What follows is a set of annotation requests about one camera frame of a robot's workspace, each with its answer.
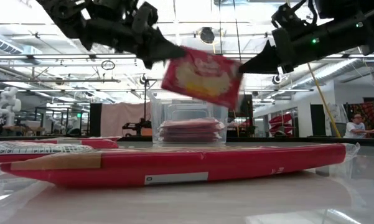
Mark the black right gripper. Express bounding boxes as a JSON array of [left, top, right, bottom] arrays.
[[238, 23, 334, 75]]

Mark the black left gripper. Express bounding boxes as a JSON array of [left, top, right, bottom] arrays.
[[90, 0, 187, 69]]

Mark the red Orville popcorn bag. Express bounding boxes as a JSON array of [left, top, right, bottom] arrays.
[[0, 141, 96, 165], [161, 46, 244, 110], [0, 142, 361, 189], [26, 136, 121, 150]]

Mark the clear plastic bin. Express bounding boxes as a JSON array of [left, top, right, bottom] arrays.
[[149, 91, 230, 146]]

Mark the beige curtain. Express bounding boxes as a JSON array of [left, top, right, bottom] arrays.
[[101, 102, 152, 138]]

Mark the person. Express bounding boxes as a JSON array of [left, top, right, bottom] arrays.
[[343, 113, 374, 139]]

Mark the yellow cable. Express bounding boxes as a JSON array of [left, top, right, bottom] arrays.
[[306, 62, 342, 138]]

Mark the red patterned wall hanging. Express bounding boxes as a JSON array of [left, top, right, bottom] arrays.
[[348, 101, 374, 130]]

